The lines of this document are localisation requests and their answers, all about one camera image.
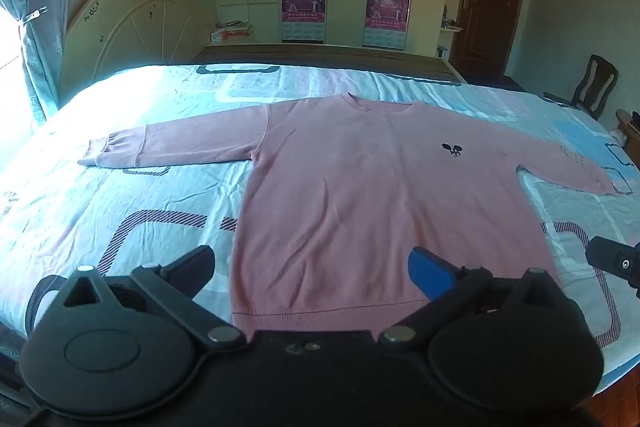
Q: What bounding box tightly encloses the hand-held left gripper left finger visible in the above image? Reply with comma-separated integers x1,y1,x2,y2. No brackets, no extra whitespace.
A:
60,245,247,351

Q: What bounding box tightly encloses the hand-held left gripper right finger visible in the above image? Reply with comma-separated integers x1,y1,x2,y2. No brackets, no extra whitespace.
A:
378,247,586,349

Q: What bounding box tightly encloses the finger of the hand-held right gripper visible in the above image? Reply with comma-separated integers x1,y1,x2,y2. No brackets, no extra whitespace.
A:
584,235,640,301

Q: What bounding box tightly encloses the pink sweater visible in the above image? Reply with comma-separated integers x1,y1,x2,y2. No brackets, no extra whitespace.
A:
78,92,617,343

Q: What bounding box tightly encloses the patterned bedsheet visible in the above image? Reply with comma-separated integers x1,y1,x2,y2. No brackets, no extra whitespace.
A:
0,63,640,388

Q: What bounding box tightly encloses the brown wooden furniture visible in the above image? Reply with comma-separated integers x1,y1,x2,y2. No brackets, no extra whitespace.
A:
616,109,640,150

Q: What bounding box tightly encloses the dark wooden chair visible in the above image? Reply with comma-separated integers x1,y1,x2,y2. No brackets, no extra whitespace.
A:
544,54,619,120

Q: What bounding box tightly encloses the red and white box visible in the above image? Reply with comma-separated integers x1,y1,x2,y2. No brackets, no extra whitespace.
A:
210,22,253,44

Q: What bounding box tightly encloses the cream round headboard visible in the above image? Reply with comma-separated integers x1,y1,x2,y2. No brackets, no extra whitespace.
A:
60,0,216,108

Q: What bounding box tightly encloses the dark wooden bed frame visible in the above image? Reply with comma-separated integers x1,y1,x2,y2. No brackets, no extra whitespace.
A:
192,43,468,84

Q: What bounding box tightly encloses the purple wall calendar poster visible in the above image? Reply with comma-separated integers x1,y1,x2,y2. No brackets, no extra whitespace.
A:
364,0,411,48
281,0,327,42

